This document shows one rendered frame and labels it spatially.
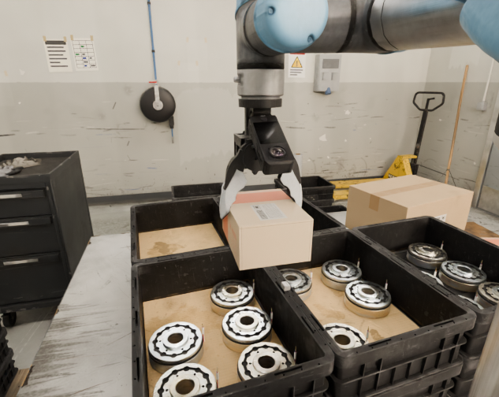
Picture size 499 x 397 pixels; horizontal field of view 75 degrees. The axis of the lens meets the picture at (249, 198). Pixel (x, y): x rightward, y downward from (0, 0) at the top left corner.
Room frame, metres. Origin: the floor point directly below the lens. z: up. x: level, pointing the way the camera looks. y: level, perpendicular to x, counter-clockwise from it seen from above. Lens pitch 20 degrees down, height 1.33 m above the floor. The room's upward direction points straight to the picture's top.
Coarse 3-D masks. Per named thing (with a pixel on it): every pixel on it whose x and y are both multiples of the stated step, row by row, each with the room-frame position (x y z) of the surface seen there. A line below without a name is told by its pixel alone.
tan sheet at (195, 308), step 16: (144, 304) 0.64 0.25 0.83; (160, 304) 0.64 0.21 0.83; (176, 304) 0.64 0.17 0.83; (192, 304) 0.64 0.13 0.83; (208, 304) 0.64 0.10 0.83; (256, 304) 0.64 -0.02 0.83; (144, 320) 0.59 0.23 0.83; (160, 320) 0.59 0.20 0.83; (176, 320) 0.59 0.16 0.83; (192, 320) 0.59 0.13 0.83; (208, 320) 0.59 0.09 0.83; (208, 336) 0.54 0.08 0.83; (272, 336) 0.54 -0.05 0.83; (208, 352) 0.50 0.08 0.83; (224, 352) 0.50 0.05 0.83; (208, 368) 0.46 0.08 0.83; (224, 368) 0.46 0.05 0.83; (224, 384) 0.42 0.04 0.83
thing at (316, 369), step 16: (192, 256) 0.69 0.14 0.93; (272, 272) 0.63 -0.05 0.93; (288, 304) 0.52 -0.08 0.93; (304, 320) 0.47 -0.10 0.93; (320, 336) 0.43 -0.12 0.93; (288, 368) 0.37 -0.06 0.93; (304, 368) 0.37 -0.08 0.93; (320, 368) 0.37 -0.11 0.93; (240, 384) 0.34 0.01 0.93; (256, 384) 0.34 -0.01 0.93; (272, 384) 0.35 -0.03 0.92; (288, 384) 0.35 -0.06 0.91
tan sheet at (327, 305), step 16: (304, 272) 0.78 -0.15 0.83; (320, 272) 0.78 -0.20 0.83; (320, 288) 0.70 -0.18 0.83; (320, 304) 0.64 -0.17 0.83; (336, 304) 0.64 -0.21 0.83; (320, 320) 0.59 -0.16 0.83; (336, 320) 0.59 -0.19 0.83; (352, 320) 0.59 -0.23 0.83; (368, 320) 0.59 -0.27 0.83; (384, 320) 0.59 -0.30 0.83; (400, 320) 0.59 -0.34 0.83; (368, 336) 0.54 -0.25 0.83; (384, 336) 0.54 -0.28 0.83
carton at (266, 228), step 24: (240, 192) 0.60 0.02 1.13; (264, 192) 0.60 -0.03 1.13; (240, 216) 0.48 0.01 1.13; (264, 216) 0.48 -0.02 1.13; (288, 216) 0.48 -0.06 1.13; (240, 240) 0.44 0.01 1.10; (264, 240) 0.45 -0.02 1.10; (288, 240) 0.46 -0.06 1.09; (240, 264) 0.44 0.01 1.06; (264, 264) 0.45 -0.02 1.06
